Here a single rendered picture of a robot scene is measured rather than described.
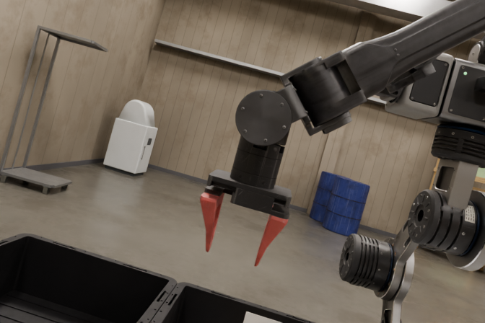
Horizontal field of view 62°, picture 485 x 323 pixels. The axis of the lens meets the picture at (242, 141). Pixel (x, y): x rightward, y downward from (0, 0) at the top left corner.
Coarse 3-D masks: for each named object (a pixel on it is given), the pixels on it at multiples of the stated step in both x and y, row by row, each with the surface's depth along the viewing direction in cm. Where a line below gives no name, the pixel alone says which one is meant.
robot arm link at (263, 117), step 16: (304, 64) 48; (288, 80) 48; (256, 96) 40; (272, 96) 40; (288, 96) 40; (240, 112) 41; (256, 112) 40; (272, 112) 40; (288, 112) 40; (304, 112) 40; (240, 128) 41; (256, 128) 41; (272, 128) 40; (288, 128) 40; (320, 128) 48; (336, 128) 48; (256, 144) 41; (272, 144) 40
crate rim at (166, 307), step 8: (176, 288) 68; (184, 288) 69; (192, 288) 70; (200, 288) 70; (168, 296) 64; (176, 296) 65; (216, 296) 70; (224, 296) 70; (232, 296) 71; (168, 304) 62; (240, 304) 69; (248, 304) 69; (256, 304) 70; (160, 312) 58; (168, 312) 59; (264, 312) 69; (272, 312) 69; (280, 312) 70; (152, 320) 55; (160, 320) 56; (288, 320) 69; (296, 320) 69; (304, 320) 69
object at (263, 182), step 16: (240, 144) 49; (240, 160) 48; (256, 160) 48; (272, 160) 48; (224, 176) 50; (240, 176) 48; (256, 176) 48; (272, 176) 49; (256, 192) 47; (272, 192) 47; (288, 192) 50
